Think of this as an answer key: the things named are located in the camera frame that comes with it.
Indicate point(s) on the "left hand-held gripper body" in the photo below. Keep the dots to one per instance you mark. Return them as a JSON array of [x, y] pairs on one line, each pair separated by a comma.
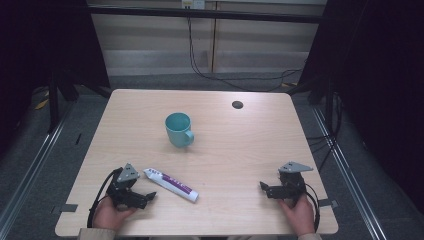
[[122, 190]]

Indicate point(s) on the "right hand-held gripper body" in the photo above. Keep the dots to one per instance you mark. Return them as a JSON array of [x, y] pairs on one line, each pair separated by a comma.
[[292, 185]]

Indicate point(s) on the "white purple toothpaste tube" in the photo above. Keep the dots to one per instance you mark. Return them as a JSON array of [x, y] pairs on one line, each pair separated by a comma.
[[171, 184]]

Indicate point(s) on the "teal mug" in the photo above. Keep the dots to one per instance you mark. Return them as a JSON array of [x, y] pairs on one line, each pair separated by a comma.
[[179, 130]]

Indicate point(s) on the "person's left hand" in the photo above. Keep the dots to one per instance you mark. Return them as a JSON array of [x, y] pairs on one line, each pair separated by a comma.
[[108, 215]]

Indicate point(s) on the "person's right hand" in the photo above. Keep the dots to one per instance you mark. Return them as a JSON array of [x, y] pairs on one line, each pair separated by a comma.
[[299, 216]]

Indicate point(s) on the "grey tape strip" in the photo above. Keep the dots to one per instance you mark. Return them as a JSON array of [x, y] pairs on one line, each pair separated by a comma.
[[66, 208], [326, 203]]

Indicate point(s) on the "black metal stand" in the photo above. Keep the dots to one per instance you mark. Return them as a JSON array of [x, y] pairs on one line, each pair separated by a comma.
[[329, 106], [53, 106]]

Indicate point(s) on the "dark round table grommet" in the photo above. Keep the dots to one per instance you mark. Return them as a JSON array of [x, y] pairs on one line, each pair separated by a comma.
[[237, 105]]

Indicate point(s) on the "yellow floor scrap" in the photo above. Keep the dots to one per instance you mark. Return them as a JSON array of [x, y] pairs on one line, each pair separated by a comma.
[[41, 104]]

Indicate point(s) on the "black curtain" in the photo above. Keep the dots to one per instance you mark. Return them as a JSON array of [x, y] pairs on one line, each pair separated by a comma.
[[383, 83], [40, 50]]

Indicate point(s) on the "black horizontal bar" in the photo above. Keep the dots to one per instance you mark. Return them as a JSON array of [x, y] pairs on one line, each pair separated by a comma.
[[206, 14]]

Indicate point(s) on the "metal floor rail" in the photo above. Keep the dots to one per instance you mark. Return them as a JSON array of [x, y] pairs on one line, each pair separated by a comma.
[[30, 176], [353, 180]]

